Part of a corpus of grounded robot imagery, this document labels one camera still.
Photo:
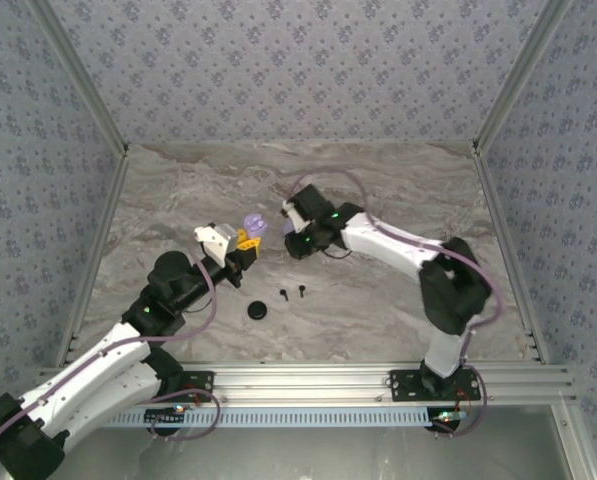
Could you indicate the aluminium side rail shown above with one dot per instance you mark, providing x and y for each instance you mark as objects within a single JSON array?
[
  {"x": 98, "y": 250},
  {"x": 502, "y": 225}
]

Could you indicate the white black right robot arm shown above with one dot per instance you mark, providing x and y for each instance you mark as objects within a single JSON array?
[{"x": 393, "y": 245}]

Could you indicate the small black controller board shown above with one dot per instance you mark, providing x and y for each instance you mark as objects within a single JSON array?
[
  {"x": 165, "y": 417},
  {"x": 448, "y": 420}
]

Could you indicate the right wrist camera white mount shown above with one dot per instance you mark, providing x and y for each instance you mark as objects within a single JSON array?
[{"x": 295, "y": 212}]

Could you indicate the aluminium corner post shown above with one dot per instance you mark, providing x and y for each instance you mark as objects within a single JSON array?
[
  {"x": 523, "y": 75},
  {"x": 82, "y": 75}
]

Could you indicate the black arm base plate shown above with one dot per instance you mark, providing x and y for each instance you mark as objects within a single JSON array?
[
  {"x": 408, "y": 385},
  {"x": 198, "y": 385}
]

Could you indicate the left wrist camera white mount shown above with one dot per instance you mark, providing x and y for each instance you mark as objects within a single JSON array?
[{"x": 213, "y": 240}]

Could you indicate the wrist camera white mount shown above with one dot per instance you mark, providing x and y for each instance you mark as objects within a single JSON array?
[
  {"x": 213, "y": 240},
  {"x": 295, "y": 212}
]

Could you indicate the brushed metal panel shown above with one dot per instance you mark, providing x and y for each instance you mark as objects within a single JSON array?
[{"x": 298, "y": 455}]

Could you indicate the black earbud charging case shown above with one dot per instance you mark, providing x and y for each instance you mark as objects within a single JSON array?
[{"x": 258, "y": 309}]

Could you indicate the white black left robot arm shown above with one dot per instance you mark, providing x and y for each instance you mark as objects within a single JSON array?
[{"x": 93, "y": 370}]

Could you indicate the aluminium front beam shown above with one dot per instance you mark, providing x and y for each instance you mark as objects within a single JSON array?
[{"x": 298, "y": 385}]

